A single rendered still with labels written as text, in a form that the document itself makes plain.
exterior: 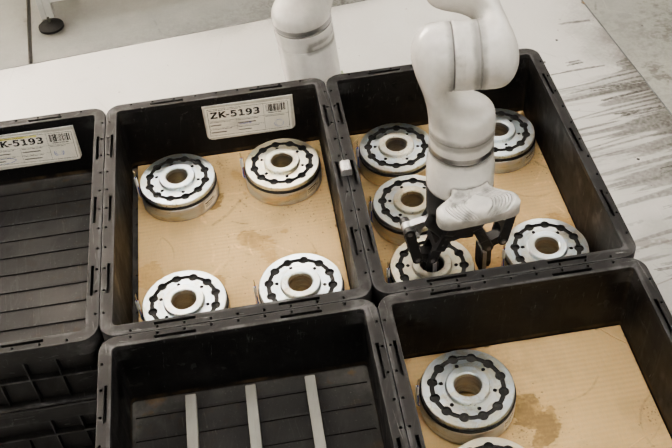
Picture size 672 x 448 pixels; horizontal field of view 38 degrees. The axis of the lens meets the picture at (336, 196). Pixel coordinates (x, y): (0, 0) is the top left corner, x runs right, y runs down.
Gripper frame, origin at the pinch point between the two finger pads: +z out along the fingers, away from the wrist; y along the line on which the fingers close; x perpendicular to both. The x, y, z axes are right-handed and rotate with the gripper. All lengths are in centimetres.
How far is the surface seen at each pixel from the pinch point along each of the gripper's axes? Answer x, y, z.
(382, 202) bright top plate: -12.5, 6.0, -0.4
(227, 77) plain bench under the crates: -66, 20, 15
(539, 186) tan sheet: -12.1, -15.6, 2.5
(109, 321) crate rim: 3.6, 40.8, -7.6
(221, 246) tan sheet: -13.5, 27.4, 2.4
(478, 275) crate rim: 8.5, 0.5, -7.5
